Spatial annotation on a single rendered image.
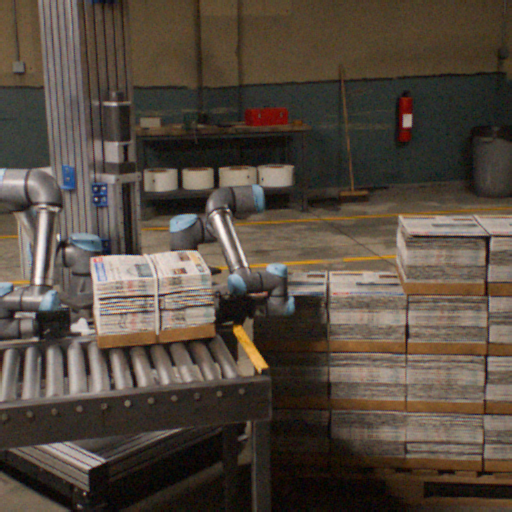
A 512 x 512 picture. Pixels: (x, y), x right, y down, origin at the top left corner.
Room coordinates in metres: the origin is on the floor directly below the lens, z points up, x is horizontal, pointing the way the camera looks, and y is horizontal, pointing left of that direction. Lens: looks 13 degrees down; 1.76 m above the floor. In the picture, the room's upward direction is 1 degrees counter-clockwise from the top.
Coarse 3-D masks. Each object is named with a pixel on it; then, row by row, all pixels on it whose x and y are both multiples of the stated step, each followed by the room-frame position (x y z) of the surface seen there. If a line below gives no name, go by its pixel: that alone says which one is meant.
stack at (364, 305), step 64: (256, 320) 3.28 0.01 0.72; (320, 320) 3.25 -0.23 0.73; (384, 320) 3.24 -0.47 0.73; (448, 320) 3.23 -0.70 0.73; (320, 384) 3.26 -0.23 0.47; (384, 384) 3.24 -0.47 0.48; (448, 384) 3.22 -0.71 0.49; (320, 448) 3.26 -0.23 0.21; (384, 448) 3.24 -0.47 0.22; (448, 448) 3.22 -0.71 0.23
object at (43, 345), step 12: (228, 324) 2.99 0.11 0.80; (84, 336) 2.89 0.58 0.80; (228, 336) 2.95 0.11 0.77; (0, 348) 2.80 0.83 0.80; (24, 348) 2.81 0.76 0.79; (84, 348) 2.85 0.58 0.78; (108, 348) 2.86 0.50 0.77; (168, 348) 2.91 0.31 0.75; (228, 348) 2.95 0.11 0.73; (0, 360) 2.79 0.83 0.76; (24, 360) 2.81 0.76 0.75; (84, 360) 2.85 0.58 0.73; (108, 360) 2.86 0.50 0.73; (192, 360) 2.92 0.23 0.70; (0, 372) 2.79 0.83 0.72; (108, 372) 2.86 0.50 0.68
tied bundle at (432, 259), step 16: (400, 224) 3.41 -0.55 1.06; (400, 240) 3.46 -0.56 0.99; (416, 240) 3.23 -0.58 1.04; (432, 240) 3.22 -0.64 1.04; (448, 240) 3.22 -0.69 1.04; (464, 240) 3.22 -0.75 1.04; (480, 240) 3.21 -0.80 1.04; (400, 256) 3.45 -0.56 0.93; (416, 256) 3.23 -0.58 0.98; (432, 256) 3.23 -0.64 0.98; (448, 256) 3.22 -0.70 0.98; (464, 256) 3.22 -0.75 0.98; (480, 256) 3.22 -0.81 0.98; (416, 272) 3.23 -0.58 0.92; (432, 272) 3.22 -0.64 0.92; (448, 272) 3.22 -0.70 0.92; (464, 272) 3.22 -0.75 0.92; (480, 272) 3.21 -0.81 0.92
